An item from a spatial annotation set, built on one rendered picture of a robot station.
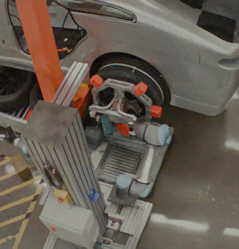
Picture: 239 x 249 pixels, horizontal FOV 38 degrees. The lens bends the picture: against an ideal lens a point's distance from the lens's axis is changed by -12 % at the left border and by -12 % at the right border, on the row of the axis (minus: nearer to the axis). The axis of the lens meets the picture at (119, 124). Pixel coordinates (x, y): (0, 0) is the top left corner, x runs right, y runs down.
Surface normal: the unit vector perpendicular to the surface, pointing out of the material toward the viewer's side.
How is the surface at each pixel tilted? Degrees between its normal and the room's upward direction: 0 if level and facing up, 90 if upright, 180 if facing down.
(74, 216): 0
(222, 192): 0
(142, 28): 78
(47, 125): 0
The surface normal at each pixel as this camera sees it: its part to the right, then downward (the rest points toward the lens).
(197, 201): -0.07, -0.57
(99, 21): -0.37, 0.67
